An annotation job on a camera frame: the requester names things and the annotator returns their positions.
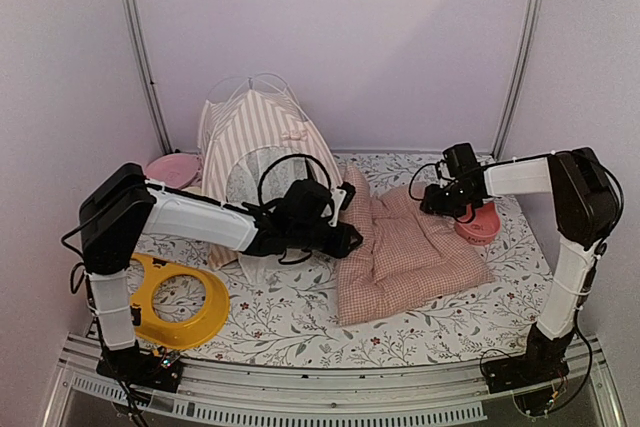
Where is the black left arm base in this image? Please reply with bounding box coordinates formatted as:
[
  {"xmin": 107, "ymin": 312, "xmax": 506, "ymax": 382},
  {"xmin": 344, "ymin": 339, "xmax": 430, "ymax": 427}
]
[{"xmin": 96, "ymin": 343, "xmax": 184, "ymax": 393}]

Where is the cream cat-ear pet bowl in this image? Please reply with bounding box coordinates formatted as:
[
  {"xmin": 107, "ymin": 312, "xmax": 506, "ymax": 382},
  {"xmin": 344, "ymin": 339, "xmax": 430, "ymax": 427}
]
[{"xmin": 184, "ymin": 185, "xmax": 202, "ymax": 195}]

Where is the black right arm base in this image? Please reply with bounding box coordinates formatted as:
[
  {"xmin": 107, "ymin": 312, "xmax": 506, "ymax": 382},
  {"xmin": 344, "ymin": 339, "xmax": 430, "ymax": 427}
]
[{"xmin": 479, "ymin": 323, "xmax": 575, "ymax": 393}]

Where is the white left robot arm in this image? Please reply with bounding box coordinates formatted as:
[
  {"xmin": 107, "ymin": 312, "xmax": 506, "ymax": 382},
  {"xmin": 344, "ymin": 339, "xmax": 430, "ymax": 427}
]
[{"xmin": 74, "ymin": 163, "xmax": 363, "ymax": 381}]

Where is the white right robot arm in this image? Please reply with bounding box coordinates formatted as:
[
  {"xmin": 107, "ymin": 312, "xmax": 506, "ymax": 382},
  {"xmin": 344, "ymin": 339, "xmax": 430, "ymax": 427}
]
[{"xmin": 419, "ymin": 143, "xmax": 624, "ymax": 341}]

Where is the white flexible tent pole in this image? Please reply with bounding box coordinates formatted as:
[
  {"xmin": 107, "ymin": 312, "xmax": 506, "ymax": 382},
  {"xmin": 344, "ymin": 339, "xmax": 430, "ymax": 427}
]
[{"xmin": 206, "ymin": 76, "xmax": 251, "ymax": 104}]

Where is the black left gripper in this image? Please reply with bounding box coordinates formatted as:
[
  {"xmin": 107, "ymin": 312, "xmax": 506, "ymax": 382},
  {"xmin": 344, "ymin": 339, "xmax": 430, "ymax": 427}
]
[{"xmin": 291, "ymin": 222, "xmax": 364, "ymax": 260}]

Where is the left aluminium frame post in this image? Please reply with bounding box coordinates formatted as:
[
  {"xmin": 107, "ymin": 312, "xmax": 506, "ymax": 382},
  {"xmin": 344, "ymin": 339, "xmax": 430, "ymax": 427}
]
[{"xmin": 121, "ymin": 0, "xmax": 173, "ymax": 154}]

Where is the pink cat-ear pet bowl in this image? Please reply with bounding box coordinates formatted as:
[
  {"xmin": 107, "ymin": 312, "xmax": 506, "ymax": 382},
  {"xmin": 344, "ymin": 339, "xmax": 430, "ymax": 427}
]
[{"xmin": 454, "ymin": 202, "xmax": 501, "ymax": 246}]

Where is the yellow double bowl holder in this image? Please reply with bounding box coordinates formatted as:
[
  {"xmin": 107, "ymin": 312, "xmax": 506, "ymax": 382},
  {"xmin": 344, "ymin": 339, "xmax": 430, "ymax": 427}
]
[{"xmin": 127, "ymin": 253, "xmax": 231, "ymax": 350}]

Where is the aluminium frame post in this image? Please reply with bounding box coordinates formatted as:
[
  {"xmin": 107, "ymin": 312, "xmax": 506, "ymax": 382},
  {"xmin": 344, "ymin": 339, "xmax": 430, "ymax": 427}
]
[
  {"xmin": 121, "ymin": 0, "xmax": 173, "ymax": 154},
  {"xmin": 491, "ymin": 0, "xmax": 543, "ymax": 158}
]

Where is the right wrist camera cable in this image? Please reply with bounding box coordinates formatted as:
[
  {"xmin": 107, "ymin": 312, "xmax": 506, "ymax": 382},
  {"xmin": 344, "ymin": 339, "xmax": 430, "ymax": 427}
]
[{"xmin": 408, "ymin": 159, "xmax": 481, "ymax": 223}]

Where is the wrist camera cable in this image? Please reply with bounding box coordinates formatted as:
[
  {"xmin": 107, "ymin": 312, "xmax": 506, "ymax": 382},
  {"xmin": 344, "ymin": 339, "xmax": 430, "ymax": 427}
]
[
  {"xmin": 408, "ymin": 159, "xmax": 481, "ymax": 223},
  {"xmin": 257, "ymin": 153, "xmax": 334, "ymax": 208}
]

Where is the pink gingham cushion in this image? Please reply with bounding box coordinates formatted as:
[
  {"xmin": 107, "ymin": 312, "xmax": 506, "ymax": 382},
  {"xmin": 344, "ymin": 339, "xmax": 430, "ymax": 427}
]
[{"xmin": 336, "ymin": 163, "xmax": 494, "ymax": 326}]

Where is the pink bowl behind tent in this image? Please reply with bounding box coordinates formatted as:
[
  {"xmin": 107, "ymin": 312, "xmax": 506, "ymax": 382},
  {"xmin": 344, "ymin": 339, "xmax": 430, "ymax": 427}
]
[{"xmin": 144, "ymin": 153, "xmax": 201, "ymax": 189}]

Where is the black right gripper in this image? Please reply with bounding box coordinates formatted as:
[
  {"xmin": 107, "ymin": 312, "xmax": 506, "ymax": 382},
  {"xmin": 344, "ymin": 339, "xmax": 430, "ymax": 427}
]
[{"xmin": 420, "ymin": 182, "xmax": 475, "ymax": 218}]

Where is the striped pet tent fabric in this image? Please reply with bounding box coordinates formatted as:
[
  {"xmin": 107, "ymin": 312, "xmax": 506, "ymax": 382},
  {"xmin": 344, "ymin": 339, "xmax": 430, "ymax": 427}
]
[{"xmin": 197, "ymin": 87, "xmax": 354, "ymax": 271}]

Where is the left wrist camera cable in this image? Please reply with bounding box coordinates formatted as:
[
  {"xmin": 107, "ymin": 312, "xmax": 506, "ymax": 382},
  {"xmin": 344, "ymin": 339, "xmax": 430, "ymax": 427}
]
[{"xmin": 257, "ymin": 153, "xmax": 334, "ymax": 208}]

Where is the front aluminium rail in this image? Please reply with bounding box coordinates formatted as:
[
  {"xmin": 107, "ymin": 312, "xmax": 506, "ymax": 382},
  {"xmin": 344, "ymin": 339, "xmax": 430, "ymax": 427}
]
[{"xmin": 42, "ymin": 331, "xmax": 626, "ymax": 427}]

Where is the right aluminium frame post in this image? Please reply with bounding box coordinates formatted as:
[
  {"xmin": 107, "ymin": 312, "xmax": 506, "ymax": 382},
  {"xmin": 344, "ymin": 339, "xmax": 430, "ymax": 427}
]
[{"xmin": 491, "ymin": 0, "xmax": 543, "ymax": 158}]

